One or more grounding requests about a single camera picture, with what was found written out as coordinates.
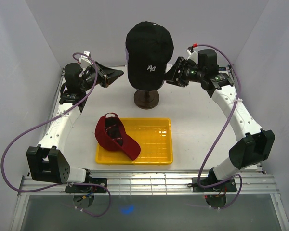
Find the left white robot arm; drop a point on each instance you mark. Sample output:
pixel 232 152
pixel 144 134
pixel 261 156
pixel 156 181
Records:
pixel 46 160

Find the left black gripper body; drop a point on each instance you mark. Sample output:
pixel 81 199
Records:
pixel 89 78

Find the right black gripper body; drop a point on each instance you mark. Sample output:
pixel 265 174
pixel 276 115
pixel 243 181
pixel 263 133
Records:
pixel 188 73

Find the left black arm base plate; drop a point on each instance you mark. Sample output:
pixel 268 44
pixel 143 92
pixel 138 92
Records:
pixel 95 185

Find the aluminium frame rail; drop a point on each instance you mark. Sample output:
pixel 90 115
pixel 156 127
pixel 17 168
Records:
pixel 195 122

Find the dark wooden mannequin stand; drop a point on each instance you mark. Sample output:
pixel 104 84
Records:
pixel 146 99

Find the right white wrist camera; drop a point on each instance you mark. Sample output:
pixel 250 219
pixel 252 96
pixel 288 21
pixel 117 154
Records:
pixel 192 54

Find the purple LA cap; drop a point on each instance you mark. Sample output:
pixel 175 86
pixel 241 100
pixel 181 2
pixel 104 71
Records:
pixel 127 55

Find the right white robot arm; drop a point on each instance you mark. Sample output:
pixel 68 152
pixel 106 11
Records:
pixel 254 144

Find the yellow plastic tray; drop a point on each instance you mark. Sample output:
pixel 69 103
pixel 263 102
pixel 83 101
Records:
pixel 155 140

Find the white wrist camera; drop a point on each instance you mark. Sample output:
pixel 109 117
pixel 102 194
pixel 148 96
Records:
pixel 84 61
pixel 192 54

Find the black cap red trim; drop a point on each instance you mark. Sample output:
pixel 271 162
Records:
pixel 150 47

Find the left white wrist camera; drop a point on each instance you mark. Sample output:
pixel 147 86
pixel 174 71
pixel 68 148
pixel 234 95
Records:
pixel 84 61

